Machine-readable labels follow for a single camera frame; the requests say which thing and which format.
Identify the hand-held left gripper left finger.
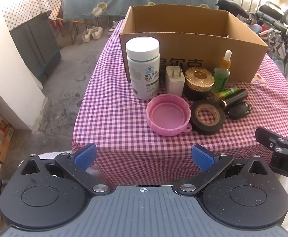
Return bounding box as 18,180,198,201
21,143,111,195

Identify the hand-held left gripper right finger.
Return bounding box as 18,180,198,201
172,144,268,198

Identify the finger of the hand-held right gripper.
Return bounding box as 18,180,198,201
255,127,288,153

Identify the black car key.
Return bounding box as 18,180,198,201
227,102,251,120

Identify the black cylinder tube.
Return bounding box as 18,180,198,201
219,88,248,109

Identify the pink plastic lid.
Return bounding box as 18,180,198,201
146,94,192,136

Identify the green dropper bottle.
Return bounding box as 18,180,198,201
210,50,233,94

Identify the black jar with gold lid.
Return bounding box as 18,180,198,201
183,67,215,102

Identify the cardboard box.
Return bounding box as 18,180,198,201
119,4,269,83

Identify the black tape roll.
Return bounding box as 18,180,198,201
189,99,226,136

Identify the green lip balm tube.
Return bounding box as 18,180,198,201
213,86,239,102

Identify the white charger plug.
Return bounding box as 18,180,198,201
165,65,186,97

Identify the white pill bottle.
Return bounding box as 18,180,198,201
125,37,161,100

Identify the grey wheelchair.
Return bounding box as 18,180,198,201
255,1,288,77

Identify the white shoe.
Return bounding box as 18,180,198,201
82,29,93,43
91,26,103,40

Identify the grey cabinet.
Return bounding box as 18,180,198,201
9,12,62,86

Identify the beige black sneakers pair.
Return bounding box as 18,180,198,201
108,21,120,36

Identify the yellow stick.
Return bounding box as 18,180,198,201
71,20,87,34

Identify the black padded seat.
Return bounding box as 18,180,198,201
215,0,249,18

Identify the white star-print cloth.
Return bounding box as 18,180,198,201
2,0,62,30

